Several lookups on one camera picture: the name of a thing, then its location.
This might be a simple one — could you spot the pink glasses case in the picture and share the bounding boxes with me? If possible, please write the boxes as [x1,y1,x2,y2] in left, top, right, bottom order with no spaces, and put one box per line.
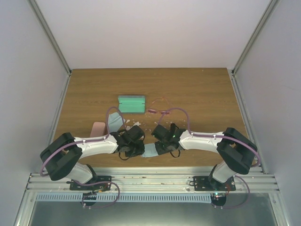
[90,122,107,137]

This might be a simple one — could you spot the pink tinted sunglasses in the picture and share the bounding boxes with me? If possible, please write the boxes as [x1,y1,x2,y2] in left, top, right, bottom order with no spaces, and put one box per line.
[146,97,171,115]

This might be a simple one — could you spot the teal glasses case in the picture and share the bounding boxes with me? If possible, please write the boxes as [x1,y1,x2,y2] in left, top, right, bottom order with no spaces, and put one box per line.
[118,95,146,114]

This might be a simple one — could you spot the light blue cleaning cloth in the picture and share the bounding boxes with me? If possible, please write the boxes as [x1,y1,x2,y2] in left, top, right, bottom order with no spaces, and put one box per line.
[141,143,158,158]

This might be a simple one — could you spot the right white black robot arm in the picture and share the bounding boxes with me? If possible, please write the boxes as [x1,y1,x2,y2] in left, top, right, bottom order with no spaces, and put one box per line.
[145,123,259,191]

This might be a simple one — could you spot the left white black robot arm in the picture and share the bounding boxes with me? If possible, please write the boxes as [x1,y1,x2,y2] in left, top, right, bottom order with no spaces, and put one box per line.
[40,125,145,190]

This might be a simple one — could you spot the aluminium frame rail front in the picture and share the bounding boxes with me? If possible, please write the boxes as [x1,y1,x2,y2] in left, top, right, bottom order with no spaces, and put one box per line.
[26,166,280,193]

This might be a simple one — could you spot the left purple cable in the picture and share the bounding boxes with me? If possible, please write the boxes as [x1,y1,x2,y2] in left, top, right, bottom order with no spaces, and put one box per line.
[40,106,124,178]

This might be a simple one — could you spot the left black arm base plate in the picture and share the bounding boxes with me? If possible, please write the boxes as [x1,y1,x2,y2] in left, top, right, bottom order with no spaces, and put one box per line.
[67,176,112,191]

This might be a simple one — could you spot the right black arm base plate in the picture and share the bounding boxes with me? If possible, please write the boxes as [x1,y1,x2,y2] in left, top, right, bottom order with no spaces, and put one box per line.
[189,176,236,192]

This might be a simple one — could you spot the grey slotted cable duct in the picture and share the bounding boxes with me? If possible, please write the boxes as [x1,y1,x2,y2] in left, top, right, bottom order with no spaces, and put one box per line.
[36,192,211,203]

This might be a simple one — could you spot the left aluminium frame post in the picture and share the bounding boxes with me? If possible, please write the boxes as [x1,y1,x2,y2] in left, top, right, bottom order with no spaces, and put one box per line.
[27,0,72,76]

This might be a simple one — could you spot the aluminium frame post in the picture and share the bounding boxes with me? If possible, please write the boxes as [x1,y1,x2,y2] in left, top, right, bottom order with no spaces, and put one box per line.
[27,0,72,76]
[231,0,280,76]

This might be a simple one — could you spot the right aluminium frame post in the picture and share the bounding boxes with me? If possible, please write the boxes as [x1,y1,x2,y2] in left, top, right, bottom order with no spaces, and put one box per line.
[231,0,280,76]

